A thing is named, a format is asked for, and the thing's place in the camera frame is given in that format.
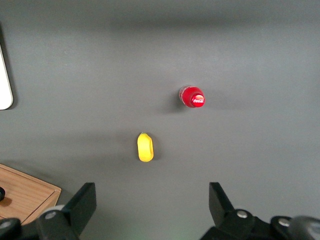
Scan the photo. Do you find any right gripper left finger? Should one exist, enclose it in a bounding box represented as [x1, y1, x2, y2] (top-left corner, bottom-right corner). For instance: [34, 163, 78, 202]
[36, 182, 98, 240]

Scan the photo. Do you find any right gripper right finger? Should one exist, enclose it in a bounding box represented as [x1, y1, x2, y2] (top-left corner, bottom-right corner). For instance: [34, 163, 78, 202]
[200, 181, 274, 240]

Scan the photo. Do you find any white plastic tray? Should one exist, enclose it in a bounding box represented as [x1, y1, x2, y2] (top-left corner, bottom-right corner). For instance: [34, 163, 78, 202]
[0, 44, 14, 111]

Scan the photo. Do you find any oak wooden drawer cabinet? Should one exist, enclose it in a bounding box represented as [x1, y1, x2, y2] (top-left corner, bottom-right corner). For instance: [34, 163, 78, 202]
[0, 163, 63, 226]

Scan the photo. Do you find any yellow lemon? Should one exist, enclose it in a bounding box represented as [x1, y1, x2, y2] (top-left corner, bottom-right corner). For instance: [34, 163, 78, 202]
[136, 132, 155, 163]

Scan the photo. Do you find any red cola bottle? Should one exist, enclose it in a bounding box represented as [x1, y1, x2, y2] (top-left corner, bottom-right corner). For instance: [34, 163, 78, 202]
[178, 84, 206, 109]

